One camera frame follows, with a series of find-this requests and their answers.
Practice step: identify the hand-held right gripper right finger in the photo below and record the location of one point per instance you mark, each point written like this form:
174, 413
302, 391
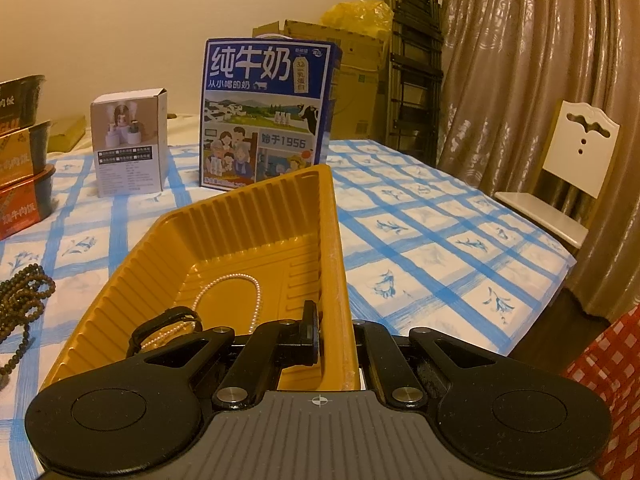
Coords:
371, 347

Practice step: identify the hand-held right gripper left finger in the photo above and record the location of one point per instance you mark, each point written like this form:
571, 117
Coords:
310, 332

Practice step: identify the yellow plastic tray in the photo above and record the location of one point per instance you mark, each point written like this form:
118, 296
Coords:
240, 240

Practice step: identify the black wristwatch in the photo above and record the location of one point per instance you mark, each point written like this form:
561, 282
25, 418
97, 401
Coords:
165, 317

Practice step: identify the blue milk carton box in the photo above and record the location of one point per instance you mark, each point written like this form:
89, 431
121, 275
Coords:
260, 120

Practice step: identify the red white checked bag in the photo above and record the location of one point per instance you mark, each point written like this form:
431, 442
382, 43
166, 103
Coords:
607, 385

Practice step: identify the brown cardboard box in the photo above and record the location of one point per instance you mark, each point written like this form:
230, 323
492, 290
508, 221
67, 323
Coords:
362, 85

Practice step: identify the small white product box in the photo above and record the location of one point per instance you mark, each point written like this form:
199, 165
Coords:
127, 150

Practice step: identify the folded metal step ladder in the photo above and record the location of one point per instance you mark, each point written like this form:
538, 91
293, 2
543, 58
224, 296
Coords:
415, 75

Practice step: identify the white wooden chair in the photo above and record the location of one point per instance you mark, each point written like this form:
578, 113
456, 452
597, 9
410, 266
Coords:
575, 155

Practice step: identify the black red instant rice bowl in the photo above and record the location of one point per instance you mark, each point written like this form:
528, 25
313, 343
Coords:
25, 205

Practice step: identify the flat gold box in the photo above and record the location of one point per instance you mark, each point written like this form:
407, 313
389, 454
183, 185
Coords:
67, 135

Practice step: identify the yellow plastic bag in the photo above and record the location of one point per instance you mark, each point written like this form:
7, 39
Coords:
357, 17

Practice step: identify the beige patterned curtain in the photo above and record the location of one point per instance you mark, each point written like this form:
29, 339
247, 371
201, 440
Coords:
520, 60

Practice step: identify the black orange instant rice bowl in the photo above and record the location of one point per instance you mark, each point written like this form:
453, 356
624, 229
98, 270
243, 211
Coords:
22, 155

